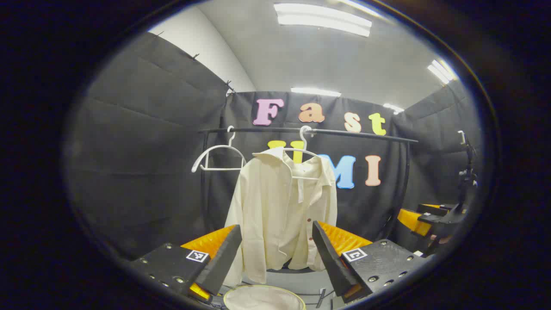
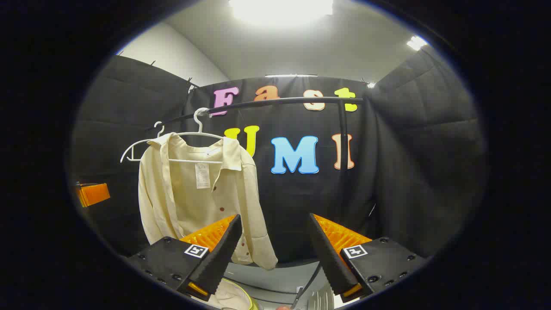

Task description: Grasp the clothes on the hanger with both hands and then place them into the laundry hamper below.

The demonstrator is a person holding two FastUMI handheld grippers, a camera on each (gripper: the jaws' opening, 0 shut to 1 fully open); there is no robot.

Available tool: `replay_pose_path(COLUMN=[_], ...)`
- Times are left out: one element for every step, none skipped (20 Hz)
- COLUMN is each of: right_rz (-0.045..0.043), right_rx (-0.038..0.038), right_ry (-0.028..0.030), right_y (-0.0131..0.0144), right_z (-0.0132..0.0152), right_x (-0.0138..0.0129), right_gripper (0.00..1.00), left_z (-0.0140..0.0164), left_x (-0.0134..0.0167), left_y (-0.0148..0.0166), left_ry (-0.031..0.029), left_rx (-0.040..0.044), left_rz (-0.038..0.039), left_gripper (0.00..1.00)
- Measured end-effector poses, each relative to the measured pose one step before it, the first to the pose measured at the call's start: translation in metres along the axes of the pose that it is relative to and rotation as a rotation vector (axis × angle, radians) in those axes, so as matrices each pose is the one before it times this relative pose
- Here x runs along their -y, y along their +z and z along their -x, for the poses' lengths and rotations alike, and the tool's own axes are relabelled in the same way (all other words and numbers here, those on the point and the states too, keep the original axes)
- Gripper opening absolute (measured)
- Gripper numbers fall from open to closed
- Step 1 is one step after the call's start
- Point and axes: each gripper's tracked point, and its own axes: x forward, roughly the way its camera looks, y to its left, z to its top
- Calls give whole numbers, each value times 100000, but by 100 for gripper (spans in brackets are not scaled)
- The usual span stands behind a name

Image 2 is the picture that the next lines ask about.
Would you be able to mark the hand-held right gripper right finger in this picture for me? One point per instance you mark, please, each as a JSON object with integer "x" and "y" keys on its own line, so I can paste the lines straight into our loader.
{"x": 329, "y": 254}

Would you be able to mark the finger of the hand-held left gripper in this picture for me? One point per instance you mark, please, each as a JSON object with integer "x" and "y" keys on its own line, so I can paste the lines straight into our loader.
{"x": 92, "y": 194}

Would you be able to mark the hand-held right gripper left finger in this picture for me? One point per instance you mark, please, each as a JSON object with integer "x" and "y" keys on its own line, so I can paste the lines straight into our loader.
{"x": 224, "y": 254}

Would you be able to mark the laundry hamper with yellow-green rim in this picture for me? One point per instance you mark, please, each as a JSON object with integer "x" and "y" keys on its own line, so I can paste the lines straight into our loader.
{"x": 232, "y": 297}

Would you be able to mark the cream button shirt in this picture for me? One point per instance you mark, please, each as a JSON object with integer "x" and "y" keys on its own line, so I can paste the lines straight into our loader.
{"x": 189, "y": 206}

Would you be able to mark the small white clothes hanger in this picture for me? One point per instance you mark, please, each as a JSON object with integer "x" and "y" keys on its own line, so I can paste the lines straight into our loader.
{"x": 129, "y": 149}

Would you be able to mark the large white clothes hanger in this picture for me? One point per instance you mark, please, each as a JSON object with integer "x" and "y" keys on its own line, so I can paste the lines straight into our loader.
{"x": 199, "y": 125}

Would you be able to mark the black clothes rack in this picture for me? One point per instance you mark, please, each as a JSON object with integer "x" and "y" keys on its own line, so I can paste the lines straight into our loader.
{"x": 301, "y": 100}

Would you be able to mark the black backdrop cloth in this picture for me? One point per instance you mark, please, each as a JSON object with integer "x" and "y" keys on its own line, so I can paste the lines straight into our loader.
{"x": 409, "y": 172}

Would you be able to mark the long thin ceiling light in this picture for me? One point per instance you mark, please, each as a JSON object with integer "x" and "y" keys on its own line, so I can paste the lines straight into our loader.
{"x": 290, "y": 75}

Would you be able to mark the small ceiling light panel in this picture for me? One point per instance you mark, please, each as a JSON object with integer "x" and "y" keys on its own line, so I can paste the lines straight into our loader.
{"x": 416, "y": 42}

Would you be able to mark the large ceiling light panel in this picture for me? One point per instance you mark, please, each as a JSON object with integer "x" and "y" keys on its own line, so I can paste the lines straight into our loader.
{"x": 280, "y": 10}

